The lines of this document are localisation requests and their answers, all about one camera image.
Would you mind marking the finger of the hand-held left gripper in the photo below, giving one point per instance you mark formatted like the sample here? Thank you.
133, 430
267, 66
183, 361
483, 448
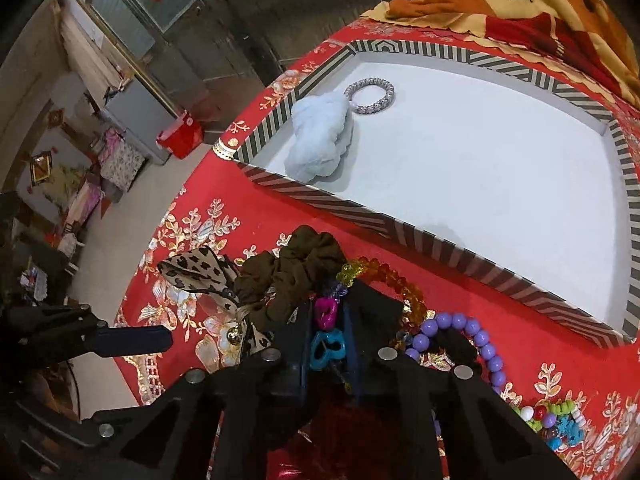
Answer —
55, 316
135, 341

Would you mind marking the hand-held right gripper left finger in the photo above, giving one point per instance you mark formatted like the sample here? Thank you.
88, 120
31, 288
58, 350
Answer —
300, 355

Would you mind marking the white fluffy scrunchie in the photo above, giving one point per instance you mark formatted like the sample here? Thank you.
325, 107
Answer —
320, 130

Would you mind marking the red floral tablecloth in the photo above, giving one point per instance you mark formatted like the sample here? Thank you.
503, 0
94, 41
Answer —
300, 210

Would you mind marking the grey cabinet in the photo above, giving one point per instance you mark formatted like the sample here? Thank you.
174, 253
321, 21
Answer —
135, 110

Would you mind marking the striped cardboard box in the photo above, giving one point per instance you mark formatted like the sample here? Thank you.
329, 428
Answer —
450, 160

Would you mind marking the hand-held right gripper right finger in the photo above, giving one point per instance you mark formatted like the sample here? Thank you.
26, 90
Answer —
350, 355

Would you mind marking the brown scrunchie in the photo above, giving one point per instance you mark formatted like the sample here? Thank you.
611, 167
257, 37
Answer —
305, 260

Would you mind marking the floral cloth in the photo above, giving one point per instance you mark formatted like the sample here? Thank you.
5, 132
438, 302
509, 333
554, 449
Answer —
122, 160

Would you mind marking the red paper bag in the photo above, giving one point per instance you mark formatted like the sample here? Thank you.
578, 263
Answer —
182, 135

